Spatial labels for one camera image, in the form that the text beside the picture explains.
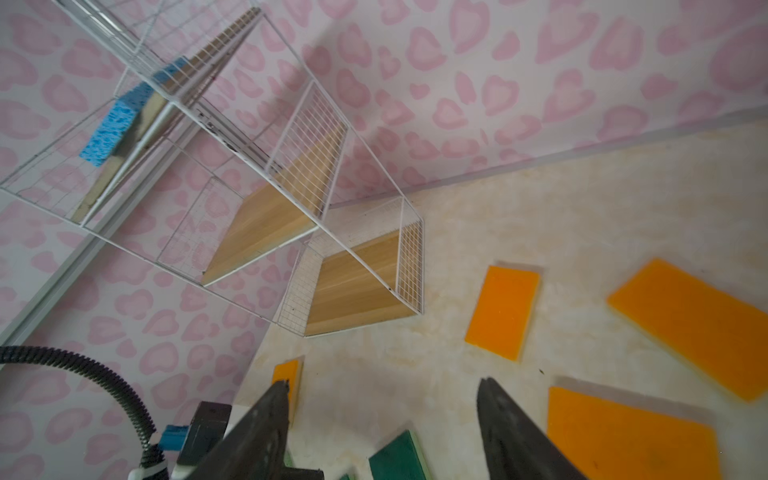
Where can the white wire three-tier shelf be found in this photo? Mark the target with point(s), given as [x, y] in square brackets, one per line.
[278, 205]

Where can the orange sponge near shelf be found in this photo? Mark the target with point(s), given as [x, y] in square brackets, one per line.
[503, 311]

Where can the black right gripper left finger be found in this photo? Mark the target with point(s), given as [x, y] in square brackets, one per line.
[255, 448]

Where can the orange sponge far right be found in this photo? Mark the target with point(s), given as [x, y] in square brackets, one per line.
[716, 333]

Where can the orange sponge centre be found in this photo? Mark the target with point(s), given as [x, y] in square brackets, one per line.
[609, 440]

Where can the orange sponge far left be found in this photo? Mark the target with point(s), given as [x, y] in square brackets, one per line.
[290, 372]

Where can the green scouring pad upper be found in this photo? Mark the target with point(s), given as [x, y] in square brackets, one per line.
[401, 459]

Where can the aluminium diagonal frame bar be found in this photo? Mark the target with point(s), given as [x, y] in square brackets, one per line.
[50, 293]

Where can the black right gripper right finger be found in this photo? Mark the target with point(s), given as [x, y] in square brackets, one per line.
[514, 446]

